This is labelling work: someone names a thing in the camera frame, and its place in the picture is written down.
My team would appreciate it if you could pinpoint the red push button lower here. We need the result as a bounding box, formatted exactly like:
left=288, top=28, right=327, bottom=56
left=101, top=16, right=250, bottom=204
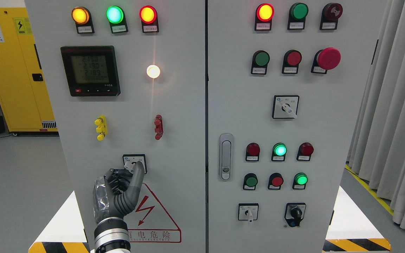
left=268, top=173, right=283, bottom=190

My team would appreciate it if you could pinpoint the dark red indicator right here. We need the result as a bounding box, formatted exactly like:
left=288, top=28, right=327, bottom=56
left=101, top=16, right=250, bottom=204
left=297, top=142, right=314, bottom=161

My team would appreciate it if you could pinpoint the black digital power meter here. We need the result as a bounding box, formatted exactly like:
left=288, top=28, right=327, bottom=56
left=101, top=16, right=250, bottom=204
left=60, top=45, right=121, bottom=97

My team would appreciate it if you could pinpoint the red-orange indicator light right door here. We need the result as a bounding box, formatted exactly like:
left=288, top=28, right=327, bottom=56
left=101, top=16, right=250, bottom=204
left=254, top=3, right=274, bottom=31

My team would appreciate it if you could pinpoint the red push button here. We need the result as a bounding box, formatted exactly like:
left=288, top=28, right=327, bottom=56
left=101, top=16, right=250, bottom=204
left=268, top=173, right=283, bottom=190
left=282, top=50, right=302, bottom=74

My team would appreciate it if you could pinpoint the dark red indicator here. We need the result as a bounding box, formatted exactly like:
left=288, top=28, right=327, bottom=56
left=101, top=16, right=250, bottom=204
left=245, top=143, right=260, bottom=162
left=297, top=142, right=314, bottom=161

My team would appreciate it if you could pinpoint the red terminal post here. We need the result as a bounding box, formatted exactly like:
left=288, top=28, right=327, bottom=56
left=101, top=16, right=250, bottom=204
left=153, top=114, right=163, bottom=140

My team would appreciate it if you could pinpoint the white selector switch right door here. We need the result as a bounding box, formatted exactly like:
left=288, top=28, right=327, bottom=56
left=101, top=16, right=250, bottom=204
left=272, top=95, right=300, bottom=119

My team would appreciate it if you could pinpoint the green unlit indicator top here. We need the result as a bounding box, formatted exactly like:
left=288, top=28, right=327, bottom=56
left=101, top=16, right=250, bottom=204
left=287, top=2, right=309, bottom=30

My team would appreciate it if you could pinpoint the yellow terminal post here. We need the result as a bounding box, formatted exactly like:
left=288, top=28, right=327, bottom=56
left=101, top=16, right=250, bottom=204
left=94, top=115, right=108, bottom=141

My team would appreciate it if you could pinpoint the grey curtain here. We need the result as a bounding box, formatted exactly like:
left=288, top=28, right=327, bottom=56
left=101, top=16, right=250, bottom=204
left=348, top=0, right=405, bottom=229

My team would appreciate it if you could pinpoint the red electric danger sticker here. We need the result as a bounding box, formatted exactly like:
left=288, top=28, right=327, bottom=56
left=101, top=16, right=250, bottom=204
left=125, top=183, right=182, bottom=243

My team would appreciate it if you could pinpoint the white small selector switch bottom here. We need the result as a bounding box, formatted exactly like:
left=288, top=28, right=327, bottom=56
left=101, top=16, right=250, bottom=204
left=238, top=203, right=259, bottom=222

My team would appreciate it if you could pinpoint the red emergency stop mushroom button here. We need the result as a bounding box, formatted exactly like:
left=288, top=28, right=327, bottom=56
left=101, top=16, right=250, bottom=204
left=311, top=47, right=342, bottom=74

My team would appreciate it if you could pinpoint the yellow safety storage cabinet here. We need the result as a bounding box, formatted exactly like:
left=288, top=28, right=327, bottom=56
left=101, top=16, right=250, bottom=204
left=0, top=8, right=58, bottom=132

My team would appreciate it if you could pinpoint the white rotary light switch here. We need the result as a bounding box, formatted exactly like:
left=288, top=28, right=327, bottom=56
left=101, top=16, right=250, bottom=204
left=122, top=154, right=148, bottom=174

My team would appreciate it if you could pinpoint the red push button upper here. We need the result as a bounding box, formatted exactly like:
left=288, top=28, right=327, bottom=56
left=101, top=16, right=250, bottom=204
left=282, top=50, right=302, bottom=74

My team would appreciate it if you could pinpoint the dark red indicator left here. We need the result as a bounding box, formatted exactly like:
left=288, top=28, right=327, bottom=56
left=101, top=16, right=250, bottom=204
left=245, top=143, right=260, bottom=162

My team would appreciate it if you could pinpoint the orange indicator light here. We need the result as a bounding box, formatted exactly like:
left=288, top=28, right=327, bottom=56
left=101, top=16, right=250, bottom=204
left=72, top=6, right=95, bottom=34

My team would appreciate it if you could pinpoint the dark red buzzer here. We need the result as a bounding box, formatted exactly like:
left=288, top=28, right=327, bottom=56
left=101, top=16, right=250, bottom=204
left=319, top=2, right=343, bottom=30

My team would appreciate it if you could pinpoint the green lit indicator middle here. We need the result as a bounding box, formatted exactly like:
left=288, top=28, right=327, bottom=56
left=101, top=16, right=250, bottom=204
left=271, top=143, right=287, bottom=162

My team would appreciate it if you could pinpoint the white platform with hazard stripes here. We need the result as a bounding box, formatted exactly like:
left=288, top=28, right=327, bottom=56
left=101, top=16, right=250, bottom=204
left=28, top=192, right=93, bottom=253

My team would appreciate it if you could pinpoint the grey electrical control cabinet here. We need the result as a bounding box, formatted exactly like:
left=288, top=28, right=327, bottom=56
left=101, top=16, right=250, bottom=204
left=25, top=0, right=389, bottom=253

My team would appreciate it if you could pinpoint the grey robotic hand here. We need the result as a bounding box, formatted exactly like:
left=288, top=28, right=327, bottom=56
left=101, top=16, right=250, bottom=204
left=93, top=161, right=145, bottom=223

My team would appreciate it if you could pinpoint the green lit push button lower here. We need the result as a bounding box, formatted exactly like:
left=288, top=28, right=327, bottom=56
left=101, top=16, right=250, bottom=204
left=292, top=173, right=308, bottom=190

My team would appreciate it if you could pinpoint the red-orange indicator light door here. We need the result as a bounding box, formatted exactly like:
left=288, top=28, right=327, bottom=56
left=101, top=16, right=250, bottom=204
left=139, top=5, right=159, bottom=33
left=254, top=3, right=274, bottom=31

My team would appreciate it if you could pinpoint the green push button upper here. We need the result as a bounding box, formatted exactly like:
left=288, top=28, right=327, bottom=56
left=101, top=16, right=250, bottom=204
left=251, top=50, right=270, bottom=75

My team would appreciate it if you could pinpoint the red-orange indicator light left door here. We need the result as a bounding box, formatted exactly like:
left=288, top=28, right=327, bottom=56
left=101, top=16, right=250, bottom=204
left=139, top=5, right=159, bottom=33

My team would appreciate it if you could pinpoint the silver door lock handle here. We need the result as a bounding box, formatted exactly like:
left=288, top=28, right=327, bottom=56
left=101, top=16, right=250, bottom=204
left=219, top=134, right=233, bottom=181

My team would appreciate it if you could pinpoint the green lit indicator light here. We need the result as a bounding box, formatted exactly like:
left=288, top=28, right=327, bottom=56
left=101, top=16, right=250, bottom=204
left=106, top=5, right=128, bottom=34

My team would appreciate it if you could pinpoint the small clear panel lamp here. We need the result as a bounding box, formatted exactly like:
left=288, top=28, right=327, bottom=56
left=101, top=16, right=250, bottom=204
left=146, top=64, right=161, bottom=79

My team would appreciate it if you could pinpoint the black knob selector switch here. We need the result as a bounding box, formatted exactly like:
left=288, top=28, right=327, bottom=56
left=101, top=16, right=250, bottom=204
left=284, top=203, right=306, bottom=227

